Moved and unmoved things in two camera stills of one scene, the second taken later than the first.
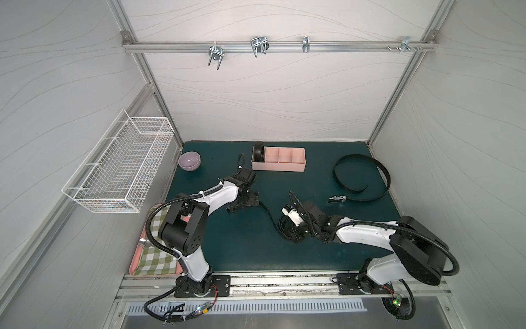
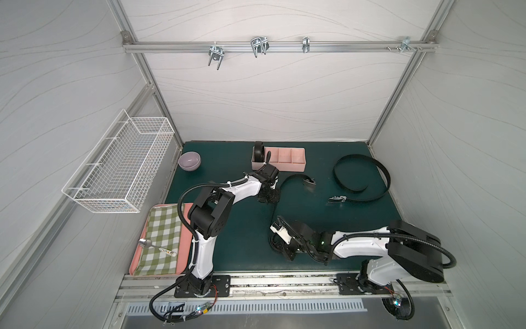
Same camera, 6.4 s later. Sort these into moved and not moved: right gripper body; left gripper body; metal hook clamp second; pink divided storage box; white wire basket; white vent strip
Moved: left gripper body; right gripper body
Not moved: metal hook clamp second; white wire basket; white vent strip; pink divided storage box
